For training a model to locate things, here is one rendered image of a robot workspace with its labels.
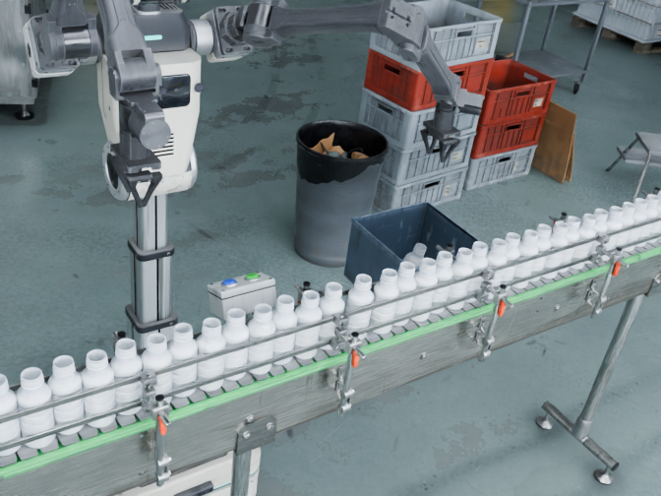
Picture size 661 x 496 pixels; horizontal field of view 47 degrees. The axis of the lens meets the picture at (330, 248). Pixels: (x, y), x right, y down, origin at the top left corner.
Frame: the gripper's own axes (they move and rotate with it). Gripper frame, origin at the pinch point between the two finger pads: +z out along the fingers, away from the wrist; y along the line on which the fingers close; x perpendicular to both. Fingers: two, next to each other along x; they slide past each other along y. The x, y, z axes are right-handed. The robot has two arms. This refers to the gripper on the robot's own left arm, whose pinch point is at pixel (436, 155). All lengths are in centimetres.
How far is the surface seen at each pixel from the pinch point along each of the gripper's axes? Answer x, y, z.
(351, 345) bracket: 62, -48, 14
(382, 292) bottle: 47, -39, 11
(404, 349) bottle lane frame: 40, -42, 28
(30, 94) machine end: 38, 326, 95
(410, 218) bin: -9.3, 15.7, 31.8
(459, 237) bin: -15.0, -2.5, 30.5
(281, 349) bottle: 74, -39, 18
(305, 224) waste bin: -39, 121, 97
